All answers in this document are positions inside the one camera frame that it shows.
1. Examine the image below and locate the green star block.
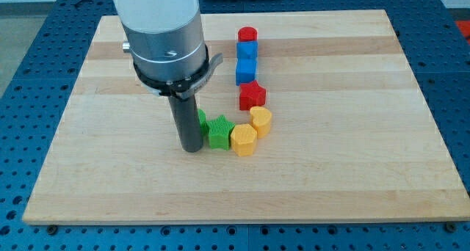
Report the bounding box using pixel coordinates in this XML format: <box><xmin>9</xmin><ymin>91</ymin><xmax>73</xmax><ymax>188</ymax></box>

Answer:
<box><xmin>207</xmin><ymin>114</ymin><xmax>236</xmax><ymax>150</ymax></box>

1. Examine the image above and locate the red star block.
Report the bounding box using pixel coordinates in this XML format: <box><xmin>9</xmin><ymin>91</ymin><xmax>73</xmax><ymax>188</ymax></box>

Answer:
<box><xmin>239</xmin><ymin>80</ymin><xmax>267</xmax><ymax>111</ymax></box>

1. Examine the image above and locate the green block behind rod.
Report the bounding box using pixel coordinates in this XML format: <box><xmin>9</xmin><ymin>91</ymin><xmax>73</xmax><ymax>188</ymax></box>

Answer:
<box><xmin>198</xmin><ymin>109</ymin><xmax>209</xmax><ymax>136</ymax></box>

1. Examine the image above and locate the light wooden board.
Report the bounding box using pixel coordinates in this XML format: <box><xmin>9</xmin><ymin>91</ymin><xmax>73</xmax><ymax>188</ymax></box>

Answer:
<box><xmin>23</xmin><ymin>10</ymin><xmax>469</xmax><ymax>225</ymax></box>

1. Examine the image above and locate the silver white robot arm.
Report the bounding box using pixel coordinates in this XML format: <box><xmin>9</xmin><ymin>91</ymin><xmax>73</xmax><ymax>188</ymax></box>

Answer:
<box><xmin>113</xmin><ymin>0</ymin><xmax>223</xmax><ymax>100</ymax></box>

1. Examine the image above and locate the yellow hexagon block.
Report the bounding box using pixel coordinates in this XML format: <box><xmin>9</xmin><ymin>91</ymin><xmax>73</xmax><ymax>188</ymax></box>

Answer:
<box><xmin>231</xmin><ymin>124</ymin><xmax>258</xmax><ymax>156</ymax></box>

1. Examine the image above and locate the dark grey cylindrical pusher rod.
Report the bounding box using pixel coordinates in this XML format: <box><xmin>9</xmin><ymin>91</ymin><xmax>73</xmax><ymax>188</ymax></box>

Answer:
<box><xmin>168</xmin><ymin>96</ymin><xmax>203</xmax><ymax>153</ymax></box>

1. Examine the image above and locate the yellow heart block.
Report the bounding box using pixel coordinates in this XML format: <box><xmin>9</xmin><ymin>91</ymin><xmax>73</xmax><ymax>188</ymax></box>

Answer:
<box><xmin>249</xmin><ymin>106</ymin><xmax>272</xmax><ymax>139</ymax></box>

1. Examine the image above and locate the blue cube block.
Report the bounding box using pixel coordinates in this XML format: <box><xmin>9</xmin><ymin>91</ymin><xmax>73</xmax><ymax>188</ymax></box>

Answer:
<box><xmin>236</xmin><ymin>59</ymin><xmax>257</xmax><ymax>85</ymax></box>

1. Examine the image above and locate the blue triangular block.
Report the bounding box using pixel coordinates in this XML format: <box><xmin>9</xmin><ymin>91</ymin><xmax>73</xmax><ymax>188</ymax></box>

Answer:
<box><xmin>236</xmin><ymin>41</ymin><xmax>258</xmax><ymax>60</ymax></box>

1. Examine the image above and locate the red cylinder block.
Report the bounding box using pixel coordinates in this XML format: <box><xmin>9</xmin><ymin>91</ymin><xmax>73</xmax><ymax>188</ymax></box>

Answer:
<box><xmin>237</xmin><ymin>26</ymin><xmax>258</xmax><ymax>42</ymax></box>

